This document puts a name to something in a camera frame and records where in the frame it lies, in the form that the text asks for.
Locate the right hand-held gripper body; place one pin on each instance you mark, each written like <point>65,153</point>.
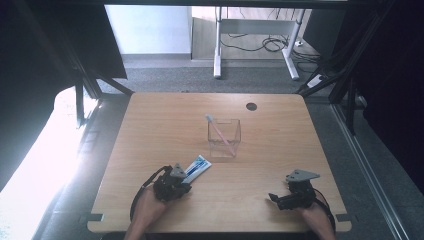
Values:
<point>300,193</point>

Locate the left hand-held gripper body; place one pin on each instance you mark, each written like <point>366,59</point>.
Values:
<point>170,188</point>

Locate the white and blue toothpaste tube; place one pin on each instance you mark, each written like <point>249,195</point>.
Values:
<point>198,168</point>

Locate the clear plastic container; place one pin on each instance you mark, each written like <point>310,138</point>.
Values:
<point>224,138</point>

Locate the pink toothbrush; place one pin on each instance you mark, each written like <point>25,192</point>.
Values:
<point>220,133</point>

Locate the person's left hand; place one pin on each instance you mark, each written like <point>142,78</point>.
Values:
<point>150,208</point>

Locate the person's right hand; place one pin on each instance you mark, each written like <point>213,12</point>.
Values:
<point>315,218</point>

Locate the white power strip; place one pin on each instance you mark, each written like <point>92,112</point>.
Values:
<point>316,81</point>

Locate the dark curtain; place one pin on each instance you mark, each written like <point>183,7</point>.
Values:
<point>393,83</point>
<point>36,83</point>

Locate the aluminium floor rail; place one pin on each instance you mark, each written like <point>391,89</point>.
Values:
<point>366,173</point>

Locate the black metal frame stand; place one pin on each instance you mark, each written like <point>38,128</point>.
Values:
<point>90,80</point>
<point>343,63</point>

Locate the white metal desk frame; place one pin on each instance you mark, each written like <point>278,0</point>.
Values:
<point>255,26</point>

